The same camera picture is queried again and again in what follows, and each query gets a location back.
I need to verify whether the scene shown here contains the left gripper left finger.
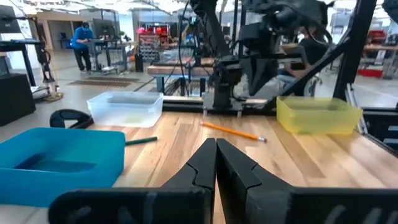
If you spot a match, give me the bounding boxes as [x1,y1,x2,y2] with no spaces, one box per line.
[48,138,218,224]

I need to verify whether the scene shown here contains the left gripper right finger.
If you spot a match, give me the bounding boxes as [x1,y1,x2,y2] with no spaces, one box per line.
[216,138,398,224]

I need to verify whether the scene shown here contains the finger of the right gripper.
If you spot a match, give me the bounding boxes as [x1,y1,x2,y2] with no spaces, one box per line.
[258,58,280,94]
[241,58,259,96]

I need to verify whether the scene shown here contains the orange pencil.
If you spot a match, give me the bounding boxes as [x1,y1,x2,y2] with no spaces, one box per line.
[200,121,267,144]

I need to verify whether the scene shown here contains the dark green pencil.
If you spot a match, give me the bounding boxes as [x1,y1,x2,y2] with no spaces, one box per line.
[124,136,159,146]

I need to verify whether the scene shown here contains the person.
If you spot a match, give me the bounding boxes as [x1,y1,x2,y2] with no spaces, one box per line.
[264,26,332,100]
[70,21,95,73]

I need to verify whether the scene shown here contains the teal plastic bin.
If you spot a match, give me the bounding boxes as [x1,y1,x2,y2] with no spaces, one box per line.
[0,126,126,208]

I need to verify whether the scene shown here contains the yellow translucent plastic bin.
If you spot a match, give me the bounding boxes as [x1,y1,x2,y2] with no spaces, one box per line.
[275,95,364,136]

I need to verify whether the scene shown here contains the wooden background table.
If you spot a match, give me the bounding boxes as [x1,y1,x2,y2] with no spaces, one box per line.
[146,57,218,96]

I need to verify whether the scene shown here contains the clear plastic bin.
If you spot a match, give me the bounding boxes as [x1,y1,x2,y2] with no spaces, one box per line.
[86,90,164,129]

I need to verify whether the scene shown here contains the red parts shelf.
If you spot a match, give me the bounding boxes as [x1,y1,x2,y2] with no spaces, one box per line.
[136,26,171,62]

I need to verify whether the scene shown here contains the brown floor mat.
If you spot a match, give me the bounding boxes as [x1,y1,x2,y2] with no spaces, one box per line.
[66,77,141,88]

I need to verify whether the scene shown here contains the black cabinet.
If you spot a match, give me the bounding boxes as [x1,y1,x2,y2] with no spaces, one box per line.
[0,73,37,127]

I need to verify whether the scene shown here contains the black monitor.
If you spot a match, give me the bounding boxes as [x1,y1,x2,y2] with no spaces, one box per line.
[0,4,21,34]
[92,17,116,40]

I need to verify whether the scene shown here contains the black equipment stand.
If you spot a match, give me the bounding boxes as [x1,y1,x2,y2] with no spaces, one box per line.
[32,15,65,102]

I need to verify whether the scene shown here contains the black aluminium table frame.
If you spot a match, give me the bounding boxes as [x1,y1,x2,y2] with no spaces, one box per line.
[161,0,398,156]

